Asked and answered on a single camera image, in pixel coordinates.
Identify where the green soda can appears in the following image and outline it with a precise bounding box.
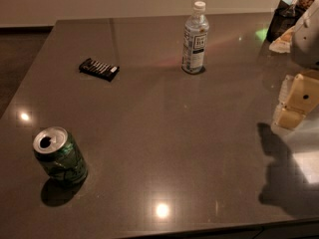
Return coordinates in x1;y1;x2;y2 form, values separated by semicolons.
33;126;88;187

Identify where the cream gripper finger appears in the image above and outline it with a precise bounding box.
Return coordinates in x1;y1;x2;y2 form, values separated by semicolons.
285;73;319;115
272;104;305;130

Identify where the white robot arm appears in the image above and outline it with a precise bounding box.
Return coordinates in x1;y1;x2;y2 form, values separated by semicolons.
273;0;319;130

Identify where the black bag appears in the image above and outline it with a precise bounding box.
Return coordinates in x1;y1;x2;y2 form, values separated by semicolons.
266;0;305;42

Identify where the black chocolate rxbar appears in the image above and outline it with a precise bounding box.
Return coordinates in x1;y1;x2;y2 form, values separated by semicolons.
79;58;120;82

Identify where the clear water bottle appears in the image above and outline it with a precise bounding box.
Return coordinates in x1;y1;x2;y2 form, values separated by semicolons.
181;1;209;75

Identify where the white snack packet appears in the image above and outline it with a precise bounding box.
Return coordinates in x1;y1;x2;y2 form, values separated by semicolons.
269;27;295;54

